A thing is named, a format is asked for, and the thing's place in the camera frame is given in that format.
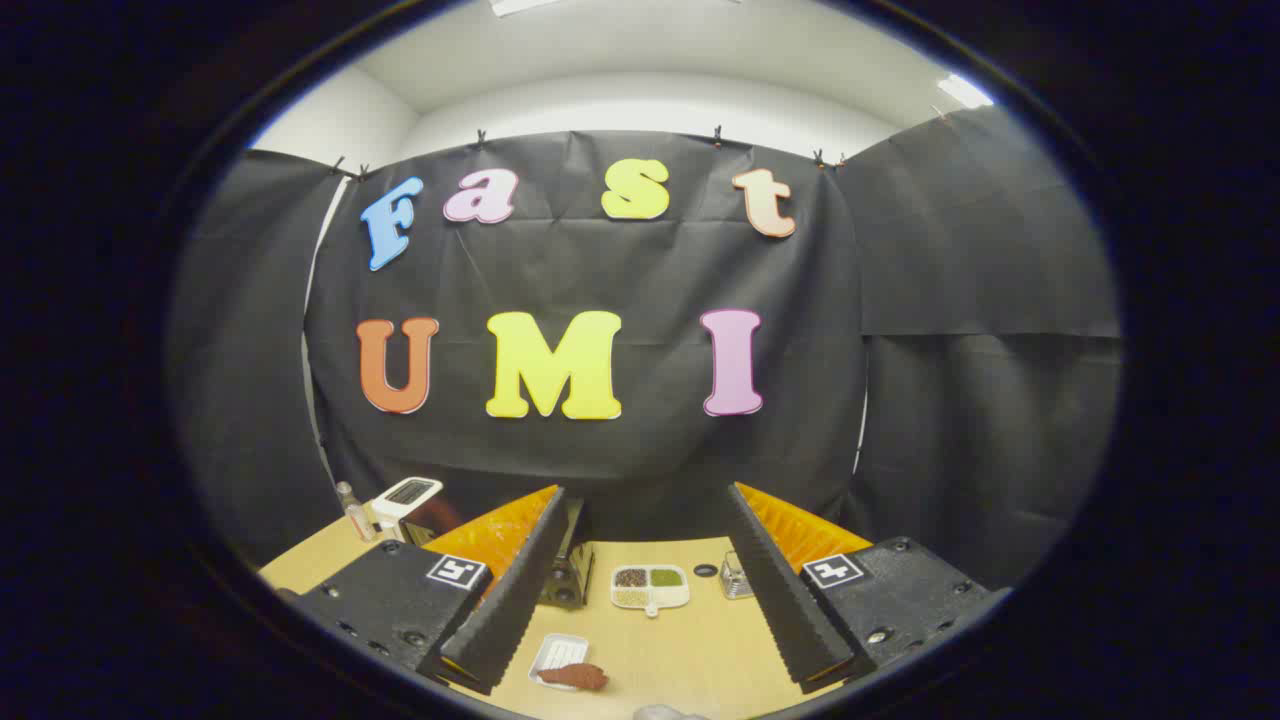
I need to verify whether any small clear bottle orange label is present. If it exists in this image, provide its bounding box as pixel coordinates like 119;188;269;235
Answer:
336;482;377;542

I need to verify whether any white bread toaster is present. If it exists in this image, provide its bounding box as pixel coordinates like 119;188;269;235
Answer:
370;477;444;546

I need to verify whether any white plastic tray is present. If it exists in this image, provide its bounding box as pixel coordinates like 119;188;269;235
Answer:
528;633;590;691

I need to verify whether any raw red meat steak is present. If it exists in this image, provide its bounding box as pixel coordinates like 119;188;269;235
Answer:
537;662;609;692

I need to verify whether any white divided plate with beans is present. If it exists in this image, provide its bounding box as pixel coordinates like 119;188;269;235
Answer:
611;564;691;618

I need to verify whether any metal wire utensil holder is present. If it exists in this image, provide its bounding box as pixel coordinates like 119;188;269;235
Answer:
720;551;757;601

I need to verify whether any black toaster oven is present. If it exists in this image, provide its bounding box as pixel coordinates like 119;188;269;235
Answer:
540;496;597;609

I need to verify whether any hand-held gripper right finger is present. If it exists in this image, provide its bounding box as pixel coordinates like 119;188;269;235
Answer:
727;481;1007;695

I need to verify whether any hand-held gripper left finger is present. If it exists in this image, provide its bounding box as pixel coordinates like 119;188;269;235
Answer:
298;486;569;695

